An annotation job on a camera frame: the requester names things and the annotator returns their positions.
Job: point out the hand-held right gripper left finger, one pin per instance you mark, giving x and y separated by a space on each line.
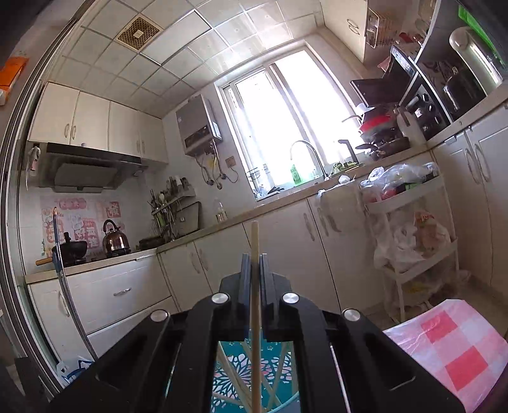
248 286

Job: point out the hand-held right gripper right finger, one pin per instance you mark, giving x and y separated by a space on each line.
262 286

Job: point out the wooden chopstick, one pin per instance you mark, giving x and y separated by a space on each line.
255 246

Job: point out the bundle of pale chopsticks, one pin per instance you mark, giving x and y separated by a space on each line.
234 377

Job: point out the clear bottle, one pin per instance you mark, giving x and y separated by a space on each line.
221 212

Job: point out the dark flat pan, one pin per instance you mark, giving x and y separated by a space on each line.
151 241

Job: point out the utensil rack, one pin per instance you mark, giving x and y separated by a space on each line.
170 210

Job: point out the green dish soap bottle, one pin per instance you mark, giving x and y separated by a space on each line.
297 176

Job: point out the cream drawer cabinet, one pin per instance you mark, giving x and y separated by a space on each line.
119 278

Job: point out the steel kettle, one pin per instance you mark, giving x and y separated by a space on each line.
115 240

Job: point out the chrome faucet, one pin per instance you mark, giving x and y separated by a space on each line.
313 153

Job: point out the white plastic bag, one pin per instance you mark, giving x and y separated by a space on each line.
412 242

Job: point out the white trolley rack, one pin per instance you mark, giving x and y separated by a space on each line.
405 204

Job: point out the grey water heater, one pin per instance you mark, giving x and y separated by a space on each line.
198 127

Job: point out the window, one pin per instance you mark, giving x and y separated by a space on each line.
278 119

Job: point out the heap of clear plastic bags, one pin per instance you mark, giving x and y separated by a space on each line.
401 178

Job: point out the black wok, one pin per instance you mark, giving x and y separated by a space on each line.
71 250

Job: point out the metal mop pole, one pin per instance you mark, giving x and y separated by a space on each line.
59 254

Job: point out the blue and white bag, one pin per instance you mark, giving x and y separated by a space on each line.
75 369

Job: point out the stack of pots and pans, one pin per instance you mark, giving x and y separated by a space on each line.
381 131

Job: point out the range hood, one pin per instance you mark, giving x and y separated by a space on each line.
87 174

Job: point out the red checked plastic tablecloth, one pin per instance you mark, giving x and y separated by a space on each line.
456 357

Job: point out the black countertop oven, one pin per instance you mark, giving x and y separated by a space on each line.
420 99

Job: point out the ceiling vent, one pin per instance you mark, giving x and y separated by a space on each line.
139 33

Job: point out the orange box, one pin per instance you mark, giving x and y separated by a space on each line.
14 75

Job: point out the pink wall sticker sheet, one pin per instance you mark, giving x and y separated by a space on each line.
87 222

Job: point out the cream wall cabinets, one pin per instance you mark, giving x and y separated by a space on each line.
91 119

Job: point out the cream corner wall cabinet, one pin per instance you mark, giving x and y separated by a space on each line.
345 27

